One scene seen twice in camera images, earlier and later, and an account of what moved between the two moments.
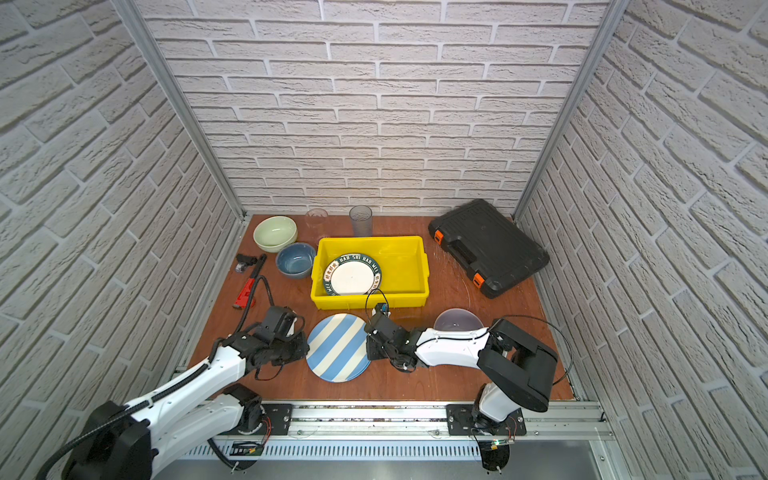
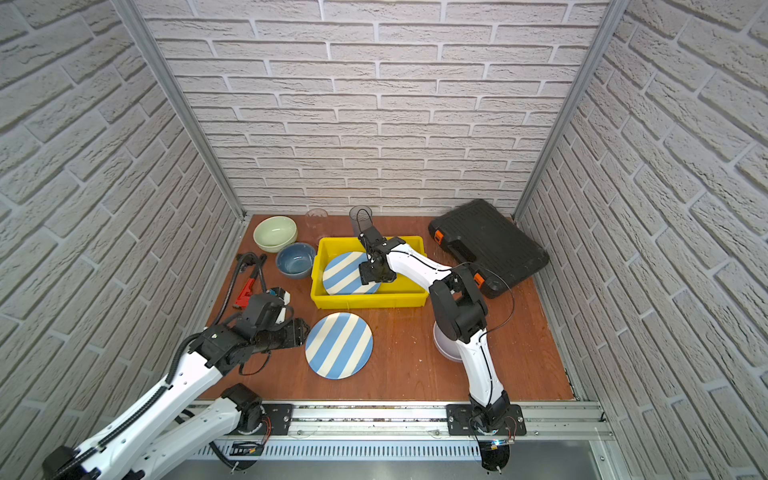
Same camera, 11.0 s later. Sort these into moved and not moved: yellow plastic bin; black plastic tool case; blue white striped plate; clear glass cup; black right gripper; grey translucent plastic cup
Moved: blue white striped plate; black right gripper
Not moved: grey translucent plastic cup; clear glass cup; black plastic tool case; yellow plastic bin
